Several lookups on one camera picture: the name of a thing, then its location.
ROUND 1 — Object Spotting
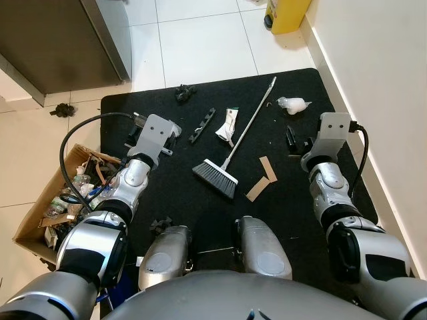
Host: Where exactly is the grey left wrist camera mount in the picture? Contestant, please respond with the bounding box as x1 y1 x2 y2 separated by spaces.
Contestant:
137 113 182 161

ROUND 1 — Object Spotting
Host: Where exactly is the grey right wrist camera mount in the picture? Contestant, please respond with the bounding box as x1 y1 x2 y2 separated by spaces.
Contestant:
312 112 354 164

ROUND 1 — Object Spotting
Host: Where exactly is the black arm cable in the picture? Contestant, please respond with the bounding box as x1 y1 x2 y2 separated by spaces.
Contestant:
350 123 370 201
60 112 141 214

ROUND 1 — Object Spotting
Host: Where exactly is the squeezed white tube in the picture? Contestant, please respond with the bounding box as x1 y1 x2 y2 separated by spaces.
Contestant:
215 108 241 146

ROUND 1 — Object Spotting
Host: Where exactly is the cardboard box of rubbish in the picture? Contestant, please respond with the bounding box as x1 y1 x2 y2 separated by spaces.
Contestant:
13 143 124 267

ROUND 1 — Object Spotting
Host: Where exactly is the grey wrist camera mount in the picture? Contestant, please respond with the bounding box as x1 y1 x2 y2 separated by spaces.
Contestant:
137 113 182 161
312 112 354 164

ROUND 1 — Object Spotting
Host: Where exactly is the folded brown cardboard strip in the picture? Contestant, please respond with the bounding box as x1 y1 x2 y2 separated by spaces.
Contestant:
246 156 278 202

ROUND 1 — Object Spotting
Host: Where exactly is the grey robot torso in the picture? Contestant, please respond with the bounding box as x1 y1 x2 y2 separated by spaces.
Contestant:
100 270 374 320

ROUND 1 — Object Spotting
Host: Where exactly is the silver robot left leg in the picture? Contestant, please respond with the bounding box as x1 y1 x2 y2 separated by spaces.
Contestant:
138 225 193 291

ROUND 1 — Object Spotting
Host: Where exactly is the silver robot leg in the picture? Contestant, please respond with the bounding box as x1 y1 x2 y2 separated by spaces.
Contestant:
138 225 193 291
235 215 293 281

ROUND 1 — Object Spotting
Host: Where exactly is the yellow bin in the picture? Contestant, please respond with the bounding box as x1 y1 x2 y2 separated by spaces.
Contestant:
265 0 312 35

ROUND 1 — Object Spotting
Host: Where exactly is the grey broom with silver handle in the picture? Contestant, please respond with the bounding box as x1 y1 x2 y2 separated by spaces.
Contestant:
192 76 278 201

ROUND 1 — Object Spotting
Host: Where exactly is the silver robot right leg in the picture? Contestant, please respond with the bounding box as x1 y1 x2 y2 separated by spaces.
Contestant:
235 215 293 281

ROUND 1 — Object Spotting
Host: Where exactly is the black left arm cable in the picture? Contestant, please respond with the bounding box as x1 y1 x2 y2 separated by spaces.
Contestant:
60 112 141 214

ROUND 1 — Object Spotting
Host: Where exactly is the black toothed plastic strip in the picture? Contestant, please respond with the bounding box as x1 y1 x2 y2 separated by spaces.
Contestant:
189 107 218 144

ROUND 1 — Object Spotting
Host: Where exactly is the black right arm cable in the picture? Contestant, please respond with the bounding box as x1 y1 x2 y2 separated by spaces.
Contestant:
350 123 370 201

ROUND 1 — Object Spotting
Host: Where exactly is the large black floor mat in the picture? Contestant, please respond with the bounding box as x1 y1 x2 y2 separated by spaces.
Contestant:
100 68 381 281

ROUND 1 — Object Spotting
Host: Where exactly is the crumpled white plastic wrapper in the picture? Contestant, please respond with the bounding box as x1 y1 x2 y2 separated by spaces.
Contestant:
277 97 312 115

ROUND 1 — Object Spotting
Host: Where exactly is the dark brown cabinet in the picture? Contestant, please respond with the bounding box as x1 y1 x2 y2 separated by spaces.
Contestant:
0 0 132 107

